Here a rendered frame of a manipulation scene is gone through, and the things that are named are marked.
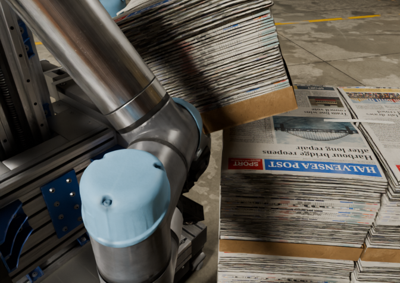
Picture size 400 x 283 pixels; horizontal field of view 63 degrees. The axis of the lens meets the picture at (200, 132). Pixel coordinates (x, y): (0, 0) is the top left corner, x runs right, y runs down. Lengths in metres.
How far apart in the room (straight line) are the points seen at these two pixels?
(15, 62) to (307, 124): 0.66
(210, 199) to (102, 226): 1.43
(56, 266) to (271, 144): 0.87
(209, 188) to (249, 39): 1.32
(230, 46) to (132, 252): 0.34
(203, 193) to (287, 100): 1.23
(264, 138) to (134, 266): 0.42
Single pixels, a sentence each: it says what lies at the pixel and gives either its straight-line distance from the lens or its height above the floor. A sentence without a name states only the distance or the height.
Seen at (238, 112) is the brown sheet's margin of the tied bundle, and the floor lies 0.92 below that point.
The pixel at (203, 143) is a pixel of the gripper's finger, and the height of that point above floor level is 0.87.
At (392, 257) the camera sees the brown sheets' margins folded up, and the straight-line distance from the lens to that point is 0.80.
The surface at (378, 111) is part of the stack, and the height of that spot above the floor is 0.83.
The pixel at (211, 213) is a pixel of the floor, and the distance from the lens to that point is 1.63.
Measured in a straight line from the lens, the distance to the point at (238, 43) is 0.52.
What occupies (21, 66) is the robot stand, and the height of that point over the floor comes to 0.92.
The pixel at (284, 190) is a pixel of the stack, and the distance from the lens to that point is 0.61.
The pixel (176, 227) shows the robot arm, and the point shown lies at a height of 0.88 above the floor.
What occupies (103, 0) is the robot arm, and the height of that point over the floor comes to 1.04.
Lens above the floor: 1.19
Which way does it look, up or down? 33 degrees down
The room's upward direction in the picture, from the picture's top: straight up
